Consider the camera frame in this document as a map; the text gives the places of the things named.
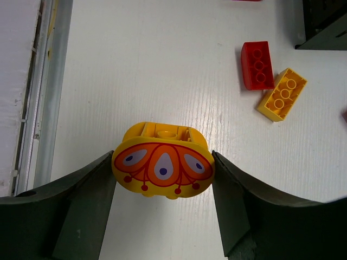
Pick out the orange rectangular brick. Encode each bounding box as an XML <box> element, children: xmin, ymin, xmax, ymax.
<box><xmin>256</xmin><ymin>68</ymin><xmax>307</xmax><ymax>122</ymax></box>

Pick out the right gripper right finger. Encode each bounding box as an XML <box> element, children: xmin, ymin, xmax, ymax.
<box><xmin>213</xmin><ymin>152</ymin><xmax>346</xmax><ymax>259</ymax></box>

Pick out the red rounded flower brick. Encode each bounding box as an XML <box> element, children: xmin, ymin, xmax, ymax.
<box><xmin>342</xmin><ymin>110</ymin><xmax>347</xmax><ymax>123</ymax></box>

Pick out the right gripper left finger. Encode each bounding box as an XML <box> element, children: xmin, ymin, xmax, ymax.
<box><xmin>1</xmin><ymin>152</ymin><xmax>116</xmax><ymax>259</ymax></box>

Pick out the yellow orange-slice round brick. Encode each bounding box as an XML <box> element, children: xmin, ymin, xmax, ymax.
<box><xmin>111</xmin><ymin>122</ymin><xmax>215</xmax><ymax>199</ymax></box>

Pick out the aluminium table rail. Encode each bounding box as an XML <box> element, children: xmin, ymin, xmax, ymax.
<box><xmin>11</xmin><ymin>1</ymin><xmax>73</xmax><ymax>196</ymax></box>

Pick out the black slotted container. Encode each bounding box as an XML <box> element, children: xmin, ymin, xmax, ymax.
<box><xmin>295</xmin><ymin>0</ymin><xmax>346</xmax><ymax>51</ymax></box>

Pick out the red rectangular brick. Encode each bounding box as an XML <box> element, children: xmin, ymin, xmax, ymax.
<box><xmin>241</xmin><ymin>41</ymin><xmax>274</xmax><ymax>90</ymax></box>

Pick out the red upright brick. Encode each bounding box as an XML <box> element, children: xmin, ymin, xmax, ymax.
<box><xmin>233</xmin><ymin>0</ymin><xmax>262</xmax><ymax>2</ymax></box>

